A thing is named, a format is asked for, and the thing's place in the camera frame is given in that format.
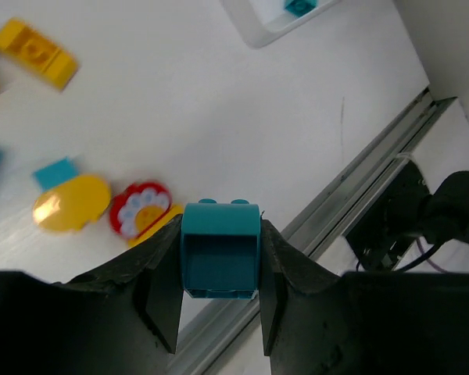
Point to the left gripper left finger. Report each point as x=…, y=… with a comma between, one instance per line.
x=119, y=318

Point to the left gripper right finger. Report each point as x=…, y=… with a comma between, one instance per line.
x=315, y=322

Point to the yellow oval lego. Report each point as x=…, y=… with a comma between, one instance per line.
x=72, y=205

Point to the teal oval lego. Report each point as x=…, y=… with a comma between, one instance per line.
x=220, y=249

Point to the yellow curved lego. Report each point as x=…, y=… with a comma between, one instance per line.
x=37, y=53

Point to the teal square lego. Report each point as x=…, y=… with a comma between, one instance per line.
x=299, y=8

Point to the red flower lego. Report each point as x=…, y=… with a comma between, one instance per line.
x=138, y=207

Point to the yellow flat lego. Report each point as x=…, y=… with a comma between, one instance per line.
x=161, y=222

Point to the small teal lego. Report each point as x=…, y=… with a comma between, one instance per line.
x=55, y=174

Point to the white compartment tray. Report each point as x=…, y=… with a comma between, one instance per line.
x=259, y=23

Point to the aluminium frame rail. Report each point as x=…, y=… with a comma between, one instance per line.
x=225, y=327

